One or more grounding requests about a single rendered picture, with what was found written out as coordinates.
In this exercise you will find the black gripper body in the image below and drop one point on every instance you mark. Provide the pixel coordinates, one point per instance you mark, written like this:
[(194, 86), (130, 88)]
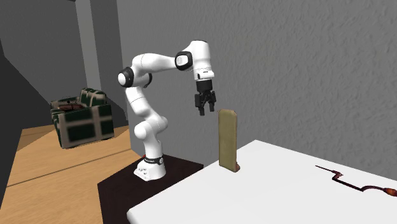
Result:
[(203, 87)]

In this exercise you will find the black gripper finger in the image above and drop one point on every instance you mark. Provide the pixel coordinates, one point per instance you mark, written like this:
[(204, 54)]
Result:
[(201, 106), (211, 101)]

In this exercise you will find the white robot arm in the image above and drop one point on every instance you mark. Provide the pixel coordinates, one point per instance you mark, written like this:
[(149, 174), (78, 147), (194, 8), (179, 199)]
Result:
[(145, 66)]

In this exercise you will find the tall olive flat board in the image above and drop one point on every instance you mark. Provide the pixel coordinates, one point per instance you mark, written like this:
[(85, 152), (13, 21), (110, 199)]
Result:
[(227, 139)]

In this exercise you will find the dark brown robot stand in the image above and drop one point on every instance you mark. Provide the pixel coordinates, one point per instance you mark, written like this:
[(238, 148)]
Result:
[(136, 194)]

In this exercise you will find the green and beige plaid armchair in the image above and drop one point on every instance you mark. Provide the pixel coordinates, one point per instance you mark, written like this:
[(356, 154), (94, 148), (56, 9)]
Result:
[(83, 119)]

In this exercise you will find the dark brown hand drill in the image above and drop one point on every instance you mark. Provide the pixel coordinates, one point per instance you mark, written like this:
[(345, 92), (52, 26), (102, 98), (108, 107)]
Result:
[(350, 185)]

